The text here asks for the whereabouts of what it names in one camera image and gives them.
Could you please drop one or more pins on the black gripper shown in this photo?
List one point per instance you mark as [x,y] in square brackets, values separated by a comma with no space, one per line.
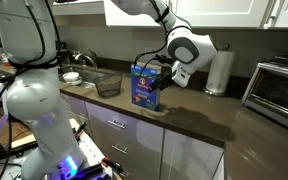
[165,82]

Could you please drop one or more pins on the blue snack box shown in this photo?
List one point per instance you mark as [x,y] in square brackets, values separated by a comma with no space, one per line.
[144,93]

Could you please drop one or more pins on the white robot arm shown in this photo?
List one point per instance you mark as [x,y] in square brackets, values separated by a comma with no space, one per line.
[34,100]

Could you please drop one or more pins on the grey lower drawer cabinet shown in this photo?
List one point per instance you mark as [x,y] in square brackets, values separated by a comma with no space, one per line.
[134,140]

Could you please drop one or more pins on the stainless steel sink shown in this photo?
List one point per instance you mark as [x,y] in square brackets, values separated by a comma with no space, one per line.
[94,74]

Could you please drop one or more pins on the white paper towel roll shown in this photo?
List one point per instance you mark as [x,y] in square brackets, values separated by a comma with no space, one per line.
[220,70]

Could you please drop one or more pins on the chrome sink faucet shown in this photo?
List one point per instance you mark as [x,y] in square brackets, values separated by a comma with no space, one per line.
[87,58]

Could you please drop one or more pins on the white round dish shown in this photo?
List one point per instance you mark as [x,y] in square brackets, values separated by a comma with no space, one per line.
[72,78]

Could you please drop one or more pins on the black orange bar clamp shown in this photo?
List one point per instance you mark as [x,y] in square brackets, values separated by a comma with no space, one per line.
[80,128]
[112,164]

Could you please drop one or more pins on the black countertop appliance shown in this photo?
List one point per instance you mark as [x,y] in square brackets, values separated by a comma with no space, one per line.
[63,53]

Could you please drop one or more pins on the silver toaster oven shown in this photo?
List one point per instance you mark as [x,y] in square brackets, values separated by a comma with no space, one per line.
[277,93]

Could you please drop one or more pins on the light wooden board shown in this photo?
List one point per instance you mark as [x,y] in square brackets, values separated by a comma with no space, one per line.
[20,141]

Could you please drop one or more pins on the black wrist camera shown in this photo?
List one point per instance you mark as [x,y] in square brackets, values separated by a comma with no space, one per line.
[164,59]

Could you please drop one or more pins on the white wall outlet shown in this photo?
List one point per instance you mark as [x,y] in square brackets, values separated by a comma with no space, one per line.
[152,55]

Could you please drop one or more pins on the white perforated base plate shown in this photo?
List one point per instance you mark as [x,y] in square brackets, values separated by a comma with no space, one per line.
[92,146]

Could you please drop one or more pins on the white upper wall cabinets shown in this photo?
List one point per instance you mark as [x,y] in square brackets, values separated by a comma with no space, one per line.
[217,11]

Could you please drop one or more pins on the black mounting bracket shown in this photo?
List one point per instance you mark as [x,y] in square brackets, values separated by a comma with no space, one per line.
[90,170]

